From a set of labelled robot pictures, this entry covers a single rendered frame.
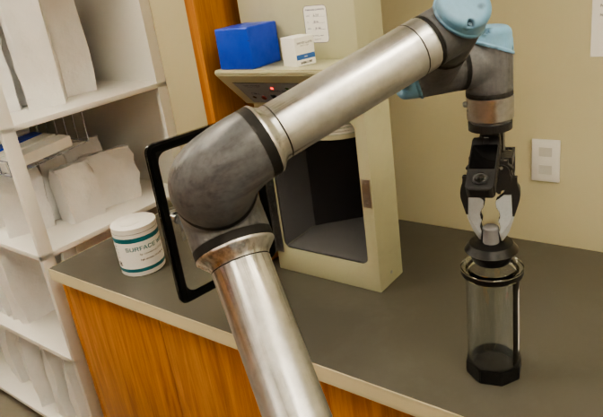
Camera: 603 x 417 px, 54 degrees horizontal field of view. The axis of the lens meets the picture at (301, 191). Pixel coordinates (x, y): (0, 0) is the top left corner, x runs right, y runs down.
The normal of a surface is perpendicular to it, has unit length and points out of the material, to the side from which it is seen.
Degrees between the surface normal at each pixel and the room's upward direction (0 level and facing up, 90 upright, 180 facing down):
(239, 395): 90
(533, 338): 0
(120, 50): 90
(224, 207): 113
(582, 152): 90
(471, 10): 52
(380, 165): 90
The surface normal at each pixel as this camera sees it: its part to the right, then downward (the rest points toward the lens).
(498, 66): 0.18, 0.32
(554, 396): -0.13, -0.93
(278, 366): 0.04, -0.30
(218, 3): 0.79, 0.11
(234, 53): -0.59, 0.36
